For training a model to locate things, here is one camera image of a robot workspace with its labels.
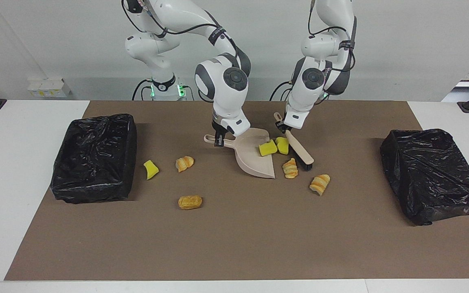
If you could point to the black bag lined bin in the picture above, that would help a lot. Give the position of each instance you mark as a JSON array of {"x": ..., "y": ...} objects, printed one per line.
[
  {"x": 434, "y": 175},
  {"x": 94, "y": 158}
]

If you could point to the curved yellow sponge piece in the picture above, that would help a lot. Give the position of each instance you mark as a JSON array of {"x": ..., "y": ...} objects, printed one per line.
[{"x": 151, "y": 170}]

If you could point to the beige brush black bristles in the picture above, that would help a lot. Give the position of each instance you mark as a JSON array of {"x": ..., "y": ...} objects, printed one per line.
[{"x": 301, "y": 150}]

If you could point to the striped golden croissant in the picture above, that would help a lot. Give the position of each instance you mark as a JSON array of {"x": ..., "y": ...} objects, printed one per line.
[{"x": 290, "y": 169}]

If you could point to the pale flaky croissant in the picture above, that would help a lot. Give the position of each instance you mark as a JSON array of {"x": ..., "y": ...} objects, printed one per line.
[{"x": 320, "y": 184}]

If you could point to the white box with labels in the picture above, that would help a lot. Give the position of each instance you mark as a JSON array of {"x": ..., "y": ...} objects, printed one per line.
[{"x": 47, "y": 87}]

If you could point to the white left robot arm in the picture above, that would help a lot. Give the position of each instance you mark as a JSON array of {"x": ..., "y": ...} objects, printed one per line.
[{"x": 303, "y": 97}]

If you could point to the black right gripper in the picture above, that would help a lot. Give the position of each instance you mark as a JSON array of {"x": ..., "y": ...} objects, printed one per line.
[{"x": 220, "y": 132}]

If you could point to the small golden croissant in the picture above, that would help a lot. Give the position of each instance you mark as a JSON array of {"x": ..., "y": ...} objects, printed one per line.
[{"x": 184, "y": 163}]

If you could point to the chunky yellow sponge piece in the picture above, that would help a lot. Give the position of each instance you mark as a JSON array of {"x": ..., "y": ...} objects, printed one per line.
[{"x": 282, "y": 145}]

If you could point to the oblong golden bread roll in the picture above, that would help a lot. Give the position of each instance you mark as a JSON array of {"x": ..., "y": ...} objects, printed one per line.
[{"x": 189, "y": 202}]

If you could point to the green and yellow sponge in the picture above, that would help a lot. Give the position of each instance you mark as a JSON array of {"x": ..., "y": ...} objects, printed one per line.
[{"x": 267, "y": 148}]

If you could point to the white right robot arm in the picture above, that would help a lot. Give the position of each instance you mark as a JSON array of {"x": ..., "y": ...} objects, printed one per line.
[{"x": 226, "y": 97}]

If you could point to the beige plastic dustpan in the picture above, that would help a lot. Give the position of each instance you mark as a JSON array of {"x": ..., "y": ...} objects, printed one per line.
[{"x": 255, "y": 162}]

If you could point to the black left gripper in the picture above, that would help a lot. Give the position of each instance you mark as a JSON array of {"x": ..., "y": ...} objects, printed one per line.
[{"x": 286, "y": 128}]

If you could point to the brown table mat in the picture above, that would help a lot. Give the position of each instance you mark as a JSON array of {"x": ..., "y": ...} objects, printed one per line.
[{"x": 226, "y": 244}]

